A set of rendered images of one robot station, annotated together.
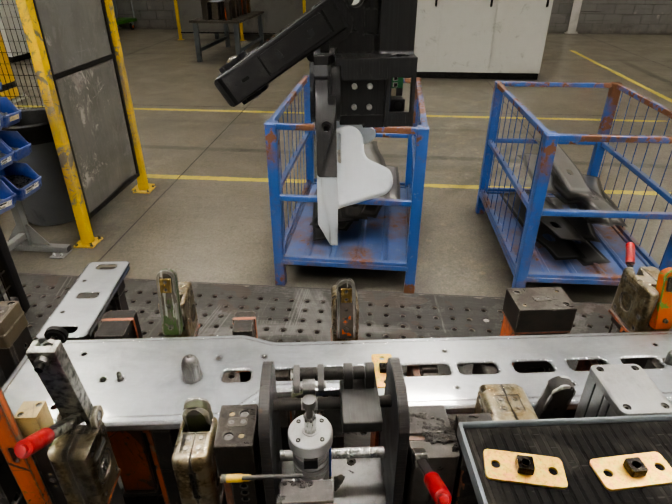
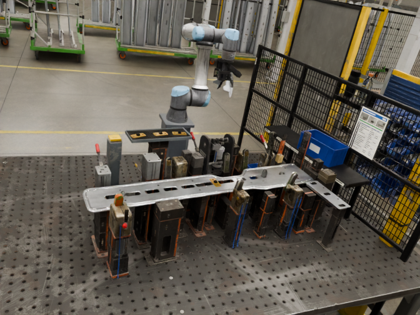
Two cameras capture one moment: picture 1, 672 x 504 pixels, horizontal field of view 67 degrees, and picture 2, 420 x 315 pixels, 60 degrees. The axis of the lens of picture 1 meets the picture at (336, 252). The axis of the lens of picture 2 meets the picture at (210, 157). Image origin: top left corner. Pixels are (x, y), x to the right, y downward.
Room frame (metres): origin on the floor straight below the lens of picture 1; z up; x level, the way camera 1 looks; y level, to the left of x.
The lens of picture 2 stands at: (2.19, -1.00, 2.04)
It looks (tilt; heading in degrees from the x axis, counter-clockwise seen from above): 27 degrees down; 151
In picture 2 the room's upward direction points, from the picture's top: 10 degrees clockwise
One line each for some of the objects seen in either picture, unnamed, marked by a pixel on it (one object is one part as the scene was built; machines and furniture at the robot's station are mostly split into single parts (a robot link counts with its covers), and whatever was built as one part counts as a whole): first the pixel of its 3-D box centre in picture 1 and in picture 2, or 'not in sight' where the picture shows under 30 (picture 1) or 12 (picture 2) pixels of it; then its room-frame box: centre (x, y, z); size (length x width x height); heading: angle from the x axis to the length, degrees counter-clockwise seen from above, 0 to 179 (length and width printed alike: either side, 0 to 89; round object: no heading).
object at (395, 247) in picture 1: (353, 173); not in sight; (3.01, -0.11, 0.47); 1.20 x 0.80 x 0.95; 174
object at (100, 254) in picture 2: not in sight; (101, 224); (0.71, -0.72, 0.84); 0.18 x 0.06 x 0.29; 3
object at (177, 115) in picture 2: not in sight; (177, 112); (0.00, -0.08, 1.15); 0.15 x 0.15 x 0.10
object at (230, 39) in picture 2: not in sight; (230, 40); (0.43, -0.01, 1.74); 0.09 x 0.08 x 0.11; 172
